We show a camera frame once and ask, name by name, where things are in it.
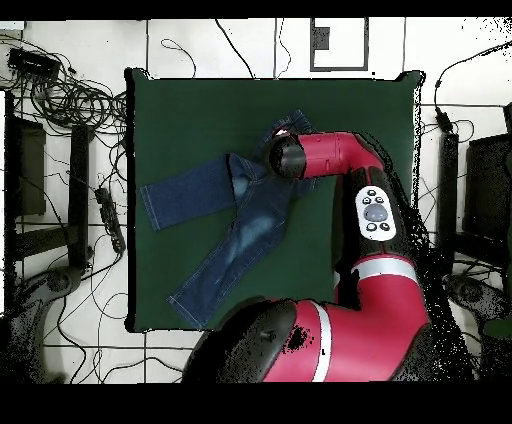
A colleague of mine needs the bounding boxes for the looped thin black cable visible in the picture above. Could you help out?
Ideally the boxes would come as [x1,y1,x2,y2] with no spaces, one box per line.
[160,38,198,79]

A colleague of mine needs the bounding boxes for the dark green table cloth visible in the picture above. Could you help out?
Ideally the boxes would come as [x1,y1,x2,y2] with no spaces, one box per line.
[125,67,425,335]

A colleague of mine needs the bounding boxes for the long black bar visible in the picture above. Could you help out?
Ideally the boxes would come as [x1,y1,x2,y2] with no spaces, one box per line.
[434,131,460,277]

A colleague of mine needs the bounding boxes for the blue denim jeans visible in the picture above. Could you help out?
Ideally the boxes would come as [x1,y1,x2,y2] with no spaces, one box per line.
[139,109,322,330]

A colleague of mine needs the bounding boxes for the grey square floor frame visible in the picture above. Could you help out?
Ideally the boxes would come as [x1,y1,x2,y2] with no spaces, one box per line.
[309,17,370,73]

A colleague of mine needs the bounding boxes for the black cable with adapter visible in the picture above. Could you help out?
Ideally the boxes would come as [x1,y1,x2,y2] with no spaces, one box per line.
[433,39,512,135]

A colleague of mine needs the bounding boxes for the black cable tangle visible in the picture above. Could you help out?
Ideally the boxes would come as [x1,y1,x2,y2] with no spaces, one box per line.
[0,33,129,137]

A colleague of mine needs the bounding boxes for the black frame stand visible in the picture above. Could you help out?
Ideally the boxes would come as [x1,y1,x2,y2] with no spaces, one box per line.
[3,89,95,277]

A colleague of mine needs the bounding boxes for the black rectangular box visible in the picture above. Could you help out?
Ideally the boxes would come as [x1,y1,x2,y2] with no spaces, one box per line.
[6,47,61,79]

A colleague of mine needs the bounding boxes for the black power strip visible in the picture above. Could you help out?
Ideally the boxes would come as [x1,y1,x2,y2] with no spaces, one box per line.
[94,186,127,255]

